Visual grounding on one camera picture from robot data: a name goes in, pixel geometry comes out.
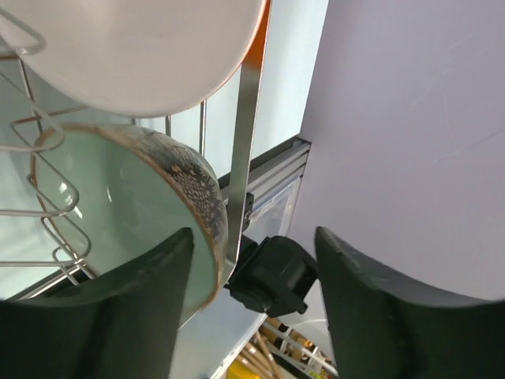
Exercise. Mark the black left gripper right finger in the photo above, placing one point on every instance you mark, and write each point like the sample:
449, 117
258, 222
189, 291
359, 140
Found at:
385, 324

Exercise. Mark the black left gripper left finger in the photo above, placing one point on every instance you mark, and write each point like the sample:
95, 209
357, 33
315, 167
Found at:
122, 324

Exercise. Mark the green ceramic bowl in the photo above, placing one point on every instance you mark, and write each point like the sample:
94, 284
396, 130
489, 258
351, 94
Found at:
127, 189

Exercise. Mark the orange and white bowl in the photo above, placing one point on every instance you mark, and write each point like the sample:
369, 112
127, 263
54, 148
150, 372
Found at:
136, 58

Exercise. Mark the aluminium frame rail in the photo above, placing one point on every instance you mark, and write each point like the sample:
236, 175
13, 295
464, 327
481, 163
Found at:
272, 172

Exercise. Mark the metal wire dish rack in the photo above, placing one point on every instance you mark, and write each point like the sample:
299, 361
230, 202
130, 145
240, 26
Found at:
33, 256

